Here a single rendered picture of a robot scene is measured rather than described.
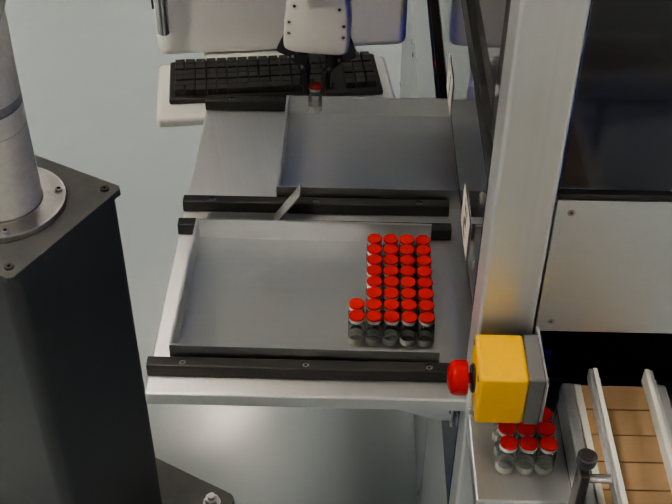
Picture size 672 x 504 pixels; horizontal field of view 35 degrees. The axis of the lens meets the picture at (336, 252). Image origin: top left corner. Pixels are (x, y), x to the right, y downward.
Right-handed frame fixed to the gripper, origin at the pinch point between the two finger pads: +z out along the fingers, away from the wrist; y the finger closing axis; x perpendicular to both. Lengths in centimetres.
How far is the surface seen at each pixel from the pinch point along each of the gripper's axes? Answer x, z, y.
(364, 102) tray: -9.7, 9.1, -7.5
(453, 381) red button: 63, 1, -22
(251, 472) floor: -4, 101, 11
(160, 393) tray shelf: 56, 15, 13
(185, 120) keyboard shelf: -17.9, 20.8, 25.3
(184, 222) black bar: 24.9, 11.7, 16.1
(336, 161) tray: 4.5, 12.1, -4.3
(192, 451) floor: -9, 101, 25
